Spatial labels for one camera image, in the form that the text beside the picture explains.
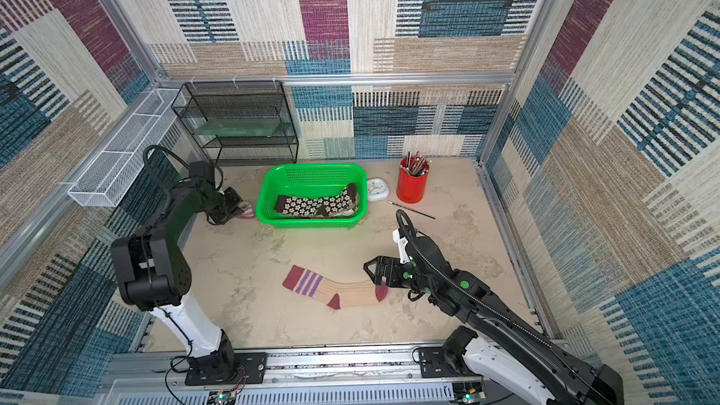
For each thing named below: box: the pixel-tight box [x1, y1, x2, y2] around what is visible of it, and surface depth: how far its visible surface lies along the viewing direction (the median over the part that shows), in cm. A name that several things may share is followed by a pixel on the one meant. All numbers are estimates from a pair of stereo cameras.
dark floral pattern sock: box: [274, 183, 358, 217], surface depth 103 cm
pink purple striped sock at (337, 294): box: [282, 265, 389, 311], surface depth 87 cm
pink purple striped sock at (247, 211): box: [236, 201, 255, 220], surface depth 96 cm
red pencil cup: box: [396, 156, 431, 204], surface depth 104 cm
